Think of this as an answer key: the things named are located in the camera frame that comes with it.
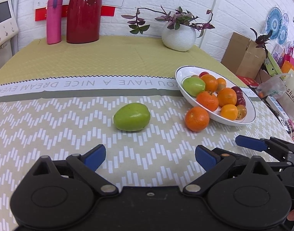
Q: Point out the white plant pot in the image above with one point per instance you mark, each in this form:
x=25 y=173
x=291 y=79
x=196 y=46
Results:
x=181 y=40

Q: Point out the red thermos jug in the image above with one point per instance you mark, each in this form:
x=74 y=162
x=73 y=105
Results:
x=83 y=21

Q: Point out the small orange top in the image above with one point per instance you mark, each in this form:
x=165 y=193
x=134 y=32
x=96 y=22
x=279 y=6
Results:
x=197 y=119

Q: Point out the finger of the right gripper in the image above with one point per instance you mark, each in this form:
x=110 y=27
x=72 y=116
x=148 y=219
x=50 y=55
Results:
x=253 y=143
x=242 y=161

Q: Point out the purple green plant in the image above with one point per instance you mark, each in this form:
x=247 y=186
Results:
x=174 y=20

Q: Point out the pink thermos bottle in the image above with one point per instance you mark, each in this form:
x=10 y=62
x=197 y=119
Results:
x=53 y=21

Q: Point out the small orange front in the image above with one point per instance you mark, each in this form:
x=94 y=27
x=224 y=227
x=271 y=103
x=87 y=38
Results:
x=221 y=84

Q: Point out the red envelope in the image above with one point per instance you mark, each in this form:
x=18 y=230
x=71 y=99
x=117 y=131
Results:
x=248 y=81

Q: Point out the dark red plum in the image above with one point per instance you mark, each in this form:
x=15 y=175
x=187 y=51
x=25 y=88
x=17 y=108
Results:
x=238 y=91
x=240 y=100

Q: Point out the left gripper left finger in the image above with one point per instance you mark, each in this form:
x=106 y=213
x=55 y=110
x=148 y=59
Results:
x=84 y=167

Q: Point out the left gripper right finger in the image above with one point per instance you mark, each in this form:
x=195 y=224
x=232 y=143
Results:
x=217 y=167

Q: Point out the patterned tablecloth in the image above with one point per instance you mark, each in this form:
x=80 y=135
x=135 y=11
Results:
x=60 y=99

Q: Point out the large orange back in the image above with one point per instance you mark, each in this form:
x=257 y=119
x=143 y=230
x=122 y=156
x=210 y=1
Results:
x=227 y=96

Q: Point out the beige tote bag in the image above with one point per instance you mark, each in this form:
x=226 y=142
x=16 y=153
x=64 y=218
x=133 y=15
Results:
x=287 y=100

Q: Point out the blue paper fan decoration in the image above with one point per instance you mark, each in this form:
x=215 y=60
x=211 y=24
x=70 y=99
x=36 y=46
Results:
x=277 y=23

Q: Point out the red yellow plum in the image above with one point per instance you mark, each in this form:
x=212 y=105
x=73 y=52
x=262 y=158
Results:
x=242 y=112

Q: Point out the green fruit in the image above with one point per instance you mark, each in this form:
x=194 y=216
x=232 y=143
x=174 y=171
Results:
x=193 y=86
x=132 y=117

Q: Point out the small orange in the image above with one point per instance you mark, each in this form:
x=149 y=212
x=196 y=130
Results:
x=197 y=119
x=221 y=84

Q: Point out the large orange with stem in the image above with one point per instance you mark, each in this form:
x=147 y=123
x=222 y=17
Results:
x=208 y=100

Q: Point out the cardboard box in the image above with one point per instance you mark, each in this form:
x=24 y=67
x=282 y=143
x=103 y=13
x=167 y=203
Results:
x=242 y=57

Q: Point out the yellow orange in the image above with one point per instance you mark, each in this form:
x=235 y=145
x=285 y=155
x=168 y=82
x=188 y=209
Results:
x=229 y=112

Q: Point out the clear plastic bag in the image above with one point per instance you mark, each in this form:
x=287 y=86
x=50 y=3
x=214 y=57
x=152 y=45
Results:
x=274 y=87

